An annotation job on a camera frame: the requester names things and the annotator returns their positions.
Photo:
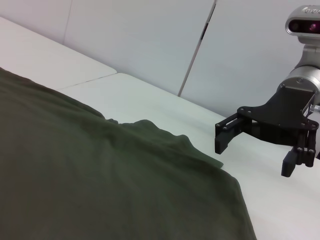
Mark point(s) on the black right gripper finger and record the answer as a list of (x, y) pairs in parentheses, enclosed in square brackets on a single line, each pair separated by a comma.
[(225, 138), (306, 152)]

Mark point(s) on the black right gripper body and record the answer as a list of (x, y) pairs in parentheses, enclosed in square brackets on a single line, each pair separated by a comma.
[(280, 117)]

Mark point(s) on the dark green t-shirt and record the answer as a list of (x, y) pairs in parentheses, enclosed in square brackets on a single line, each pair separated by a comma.
[(100, 175)]

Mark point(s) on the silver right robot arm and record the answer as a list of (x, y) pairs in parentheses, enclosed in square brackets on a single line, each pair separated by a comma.
[(302, 80)]

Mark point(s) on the silver right flange socket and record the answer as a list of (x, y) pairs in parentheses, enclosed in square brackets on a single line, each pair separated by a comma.
[(313, 109)]

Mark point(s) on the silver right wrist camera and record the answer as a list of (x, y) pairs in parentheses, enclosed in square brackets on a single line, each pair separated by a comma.
[(303, 26)]

